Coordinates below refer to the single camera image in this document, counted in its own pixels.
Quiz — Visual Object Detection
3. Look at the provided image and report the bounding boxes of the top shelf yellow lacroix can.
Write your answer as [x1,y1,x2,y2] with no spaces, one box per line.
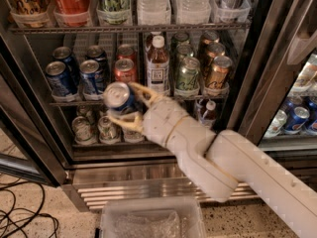
[8,0,52,28]

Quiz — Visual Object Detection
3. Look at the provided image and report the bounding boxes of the top shelf green can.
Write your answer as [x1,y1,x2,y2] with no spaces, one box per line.
[98,0,131,25]

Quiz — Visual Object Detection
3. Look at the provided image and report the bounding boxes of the front green lacroix can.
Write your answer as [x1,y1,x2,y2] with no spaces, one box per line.
[175,57,200,91]

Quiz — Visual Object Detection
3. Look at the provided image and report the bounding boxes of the left clear water bottle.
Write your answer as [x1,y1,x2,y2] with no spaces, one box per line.
[137,0,168,25]

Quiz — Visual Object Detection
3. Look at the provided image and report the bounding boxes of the right glass fridge door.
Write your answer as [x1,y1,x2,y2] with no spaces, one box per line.
[225,0,317,174]

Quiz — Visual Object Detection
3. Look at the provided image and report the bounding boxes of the red coca cola can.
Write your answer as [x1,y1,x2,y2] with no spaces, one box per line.
[54,0,90,27]

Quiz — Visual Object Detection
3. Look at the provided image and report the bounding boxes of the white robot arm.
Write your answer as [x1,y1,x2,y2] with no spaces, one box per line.
[103,81,317,238]

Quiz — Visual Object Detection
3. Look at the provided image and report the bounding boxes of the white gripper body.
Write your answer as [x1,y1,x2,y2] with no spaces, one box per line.
[143,98,216,157]

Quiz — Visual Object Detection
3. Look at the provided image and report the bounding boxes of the front orange soda can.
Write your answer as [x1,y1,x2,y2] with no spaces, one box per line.
[114,59,138,83]

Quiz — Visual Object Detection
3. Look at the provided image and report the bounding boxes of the green lacroix can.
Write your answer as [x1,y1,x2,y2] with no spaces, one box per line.
[175,57,200,91]
[170,32,190,51]
[175,44,194,66]

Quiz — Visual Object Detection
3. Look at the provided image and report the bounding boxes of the middle green lacroix can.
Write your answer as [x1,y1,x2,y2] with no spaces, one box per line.
[175,44,194,66]

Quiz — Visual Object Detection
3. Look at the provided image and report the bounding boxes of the front gold lacroix can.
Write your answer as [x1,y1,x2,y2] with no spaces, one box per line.
[205,56,233,89]

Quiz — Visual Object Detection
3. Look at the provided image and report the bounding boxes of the rear iced tea bottle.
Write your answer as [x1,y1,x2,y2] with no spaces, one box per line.
[145,32,161,53]

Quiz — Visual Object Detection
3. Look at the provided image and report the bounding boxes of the front iced tea bottle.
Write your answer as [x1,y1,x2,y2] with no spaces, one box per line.
[147,36,169,94]

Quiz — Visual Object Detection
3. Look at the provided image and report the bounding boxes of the right fridge white can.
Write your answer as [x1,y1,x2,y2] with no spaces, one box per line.
[264,110,287,138]

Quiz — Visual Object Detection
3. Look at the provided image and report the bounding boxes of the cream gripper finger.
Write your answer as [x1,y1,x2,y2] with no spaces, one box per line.
[108,112,143,133]
[130,82,162,107]

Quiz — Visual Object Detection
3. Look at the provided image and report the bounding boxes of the orange soda can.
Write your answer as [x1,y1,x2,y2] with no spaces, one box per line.
[114,59,138,83]
[116,44,136,61]

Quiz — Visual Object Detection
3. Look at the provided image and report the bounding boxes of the clear water bottle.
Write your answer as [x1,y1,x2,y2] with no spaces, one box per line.
[174,0,211,25]
[137,0,168,25]

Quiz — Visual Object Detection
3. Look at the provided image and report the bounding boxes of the right clear water bottle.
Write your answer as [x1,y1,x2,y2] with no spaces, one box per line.
[174,0,211,25]

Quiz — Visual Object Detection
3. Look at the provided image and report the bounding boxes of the rear green lacroix can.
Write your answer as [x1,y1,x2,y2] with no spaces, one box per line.
[170,32,190,51]

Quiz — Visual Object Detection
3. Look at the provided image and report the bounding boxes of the rear orange soda can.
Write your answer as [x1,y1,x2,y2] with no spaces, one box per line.
[116,44,136,61]

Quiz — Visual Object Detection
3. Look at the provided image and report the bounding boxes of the stainless steel fridge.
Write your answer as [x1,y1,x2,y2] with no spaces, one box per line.
[0,0,317,211]

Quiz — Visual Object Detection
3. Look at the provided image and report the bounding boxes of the rear diet pepsi can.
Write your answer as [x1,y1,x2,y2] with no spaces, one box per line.
[85,45,109,69]

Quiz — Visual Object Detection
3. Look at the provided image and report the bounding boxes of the black floor cables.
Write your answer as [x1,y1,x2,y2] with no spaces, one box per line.
[0,172,60,238]

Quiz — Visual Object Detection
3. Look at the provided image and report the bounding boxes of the clear plastic bin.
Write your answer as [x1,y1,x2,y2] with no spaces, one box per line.
[100,196,207,238]

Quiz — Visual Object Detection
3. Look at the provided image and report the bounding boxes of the front diet pepsi can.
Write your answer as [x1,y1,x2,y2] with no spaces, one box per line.
[79,59,106,95]

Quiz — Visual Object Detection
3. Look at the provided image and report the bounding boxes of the bottom shelf tea bottle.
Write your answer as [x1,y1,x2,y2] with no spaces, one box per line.
[195,99,217,129]

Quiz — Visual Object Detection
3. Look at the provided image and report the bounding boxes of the iced tea bottle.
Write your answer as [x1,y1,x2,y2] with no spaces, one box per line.
[145,32,161,53]
[147,36,169,94]

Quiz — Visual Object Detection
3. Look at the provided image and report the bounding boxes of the left open fridge door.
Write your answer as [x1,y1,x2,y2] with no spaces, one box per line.
[0,38,67,186]

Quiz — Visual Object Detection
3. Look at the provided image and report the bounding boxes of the middle gold lacroix can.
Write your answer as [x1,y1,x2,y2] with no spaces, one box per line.
[202,43,226,76]

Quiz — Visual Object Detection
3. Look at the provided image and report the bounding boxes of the gold lacroix can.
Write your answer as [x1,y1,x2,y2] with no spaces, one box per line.
[198,31,220,52]
[205,56,233,89]
[202,43,226,76]

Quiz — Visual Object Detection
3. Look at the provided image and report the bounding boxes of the bottom shelf leftmost can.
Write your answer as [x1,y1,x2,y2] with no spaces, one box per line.
[71,116,96,145]

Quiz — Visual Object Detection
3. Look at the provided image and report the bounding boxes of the rear gold lacroix can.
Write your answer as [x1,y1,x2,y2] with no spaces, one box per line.
[198,31,220,52]

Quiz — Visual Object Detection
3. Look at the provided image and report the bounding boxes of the right fridge edge pepsi can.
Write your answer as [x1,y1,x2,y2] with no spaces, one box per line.
[304,112,317,135]

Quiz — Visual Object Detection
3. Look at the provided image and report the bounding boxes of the diet pepsi can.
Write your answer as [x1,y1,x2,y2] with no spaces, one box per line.
[85,45,109,69]
[79,59,106,95]

